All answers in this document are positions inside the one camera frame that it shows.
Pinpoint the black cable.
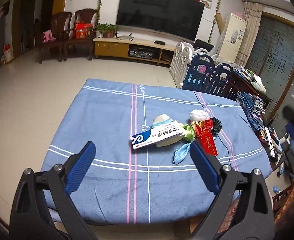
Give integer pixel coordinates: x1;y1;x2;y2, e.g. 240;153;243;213
193;90;234;167

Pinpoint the yellow chip bag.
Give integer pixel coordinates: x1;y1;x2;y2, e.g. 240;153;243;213
210;117;222;140

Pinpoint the white blue medicine box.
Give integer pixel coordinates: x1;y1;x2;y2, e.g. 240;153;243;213
131;121;185;150

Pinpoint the white crumpled tissue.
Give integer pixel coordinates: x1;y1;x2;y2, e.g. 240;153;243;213
190;109;210;122

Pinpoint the dark wooden chair left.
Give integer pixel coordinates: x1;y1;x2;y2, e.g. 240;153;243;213
39;11;72;64

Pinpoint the navy baby fence panel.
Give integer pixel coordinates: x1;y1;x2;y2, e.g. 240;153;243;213
182;54;238;101

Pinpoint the dark wooden chair right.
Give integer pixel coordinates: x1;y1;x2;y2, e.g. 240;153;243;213
63;8;98;61

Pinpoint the light blue crumpled mask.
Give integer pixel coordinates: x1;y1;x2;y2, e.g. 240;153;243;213
153;118;173;128

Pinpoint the beige curtain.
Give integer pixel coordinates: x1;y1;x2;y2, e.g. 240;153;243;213
235;2;263;67

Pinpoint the white standing air conditioner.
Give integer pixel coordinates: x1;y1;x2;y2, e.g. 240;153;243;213
217;13;247;62

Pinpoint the dark wooden chair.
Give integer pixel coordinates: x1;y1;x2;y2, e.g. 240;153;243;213
39;11;72;64
63;8;98;61

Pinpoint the green snack wrapper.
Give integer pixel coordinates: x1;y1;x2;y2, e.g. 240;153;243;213
180;122;196;142

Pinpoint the white baby fence panel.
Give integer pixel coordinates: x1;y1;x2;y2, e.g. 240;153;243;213
169;42;194;89

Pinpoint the cluttered side table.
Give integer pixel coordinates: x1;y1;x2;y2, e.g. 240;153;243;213
232;68;286;176

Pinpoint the large black television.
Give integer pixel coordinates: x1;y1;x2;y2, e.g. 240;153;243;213
116;0;204;40

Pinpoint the potted green plant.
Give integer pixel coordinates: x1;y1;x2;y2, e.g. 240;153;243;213
95;23;118;38

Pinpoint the pink cloth on chair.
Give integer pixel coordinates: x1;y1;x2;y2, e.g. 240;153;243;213
42;30;56;43

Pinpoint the blue striped tablecloth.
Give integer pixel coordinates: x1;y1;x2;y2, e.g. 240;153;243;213
42;79;272;224

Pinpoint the red gift box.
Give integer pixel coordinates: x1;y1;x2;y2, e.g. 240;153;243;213
73;22;93;39

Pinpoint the black set-top box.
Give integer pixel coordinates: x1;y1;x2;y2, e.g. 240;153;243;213
154;40;165;46

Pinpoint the wooden TV cabinet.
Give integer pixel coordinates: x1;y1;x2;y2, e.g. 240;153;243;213
93;37;175;66

